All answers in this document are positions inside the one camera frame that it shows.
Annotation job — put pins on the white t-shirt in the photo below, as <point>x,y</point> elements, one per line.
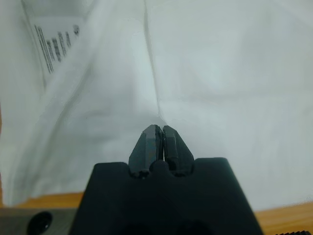
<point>220,73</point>

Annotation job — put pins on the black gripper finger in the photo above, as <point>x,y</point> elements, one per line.
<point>144,151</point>
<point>176,154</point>

